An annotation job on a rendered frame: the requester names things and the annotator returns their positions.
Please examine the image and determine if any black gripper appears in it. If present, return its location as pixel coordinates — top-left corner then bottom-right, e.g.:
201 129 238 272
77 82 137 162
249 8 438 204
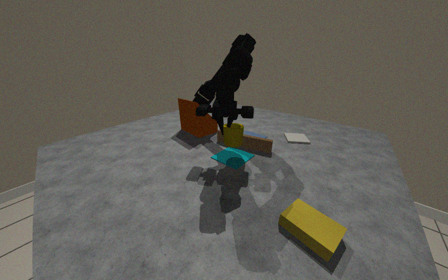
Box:
195 89 254 135

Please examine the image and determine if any tan wooden plank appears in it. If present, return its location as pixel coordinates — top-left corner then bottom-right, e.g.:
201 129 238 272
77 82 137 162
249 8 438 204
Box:
217 130 273 154

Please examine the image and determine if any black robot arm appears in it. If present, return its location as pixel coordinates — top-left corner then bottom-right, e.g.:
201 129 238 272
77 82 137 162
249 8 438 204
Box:
193 33 256 117

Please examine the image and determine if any beige flat rectangular pad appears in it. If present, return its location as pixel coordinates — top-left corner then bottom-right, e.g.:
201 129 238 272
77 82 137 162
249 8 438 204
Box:
284 132 311 144

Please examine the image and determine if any yellow rectangular block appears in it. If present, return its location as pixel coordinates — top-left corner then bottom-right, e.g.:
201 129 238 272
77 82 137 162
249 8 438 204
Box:
278 198 347 262

